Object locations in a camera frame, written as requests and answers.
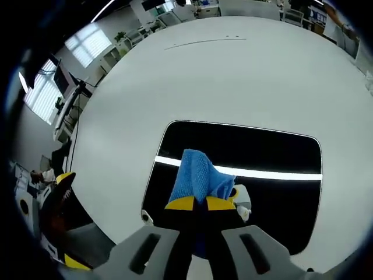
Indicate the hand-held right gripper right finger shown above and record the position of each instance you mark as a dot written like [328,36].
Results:
[256,256]

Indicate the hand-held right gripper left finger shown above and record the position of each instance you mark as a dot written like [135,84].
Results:
[140,256]

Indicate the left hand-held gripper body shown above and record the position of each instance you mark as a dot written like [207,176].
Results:
[27,216]

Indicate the blue cleaning cloth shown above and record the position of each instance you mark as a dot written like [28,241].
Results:
[198,175]

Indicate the black mirror with white frame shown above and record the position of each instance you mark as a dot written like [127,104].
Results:
[262,151]

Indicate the white side desk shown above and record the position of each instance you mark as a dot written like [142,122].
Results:
[68,113]

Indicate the small potted plant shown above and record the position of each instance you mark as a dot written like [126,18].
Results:
[59,102]

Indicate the window with white blinds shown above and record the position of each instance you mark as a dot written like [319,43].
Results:
[43,93]
[87,43]

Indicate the green potted plant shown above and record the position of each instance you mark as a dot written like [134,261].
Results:
[120,36]

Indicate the white computer monitor back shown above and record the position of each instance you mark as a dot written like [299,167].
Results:
[365,70]

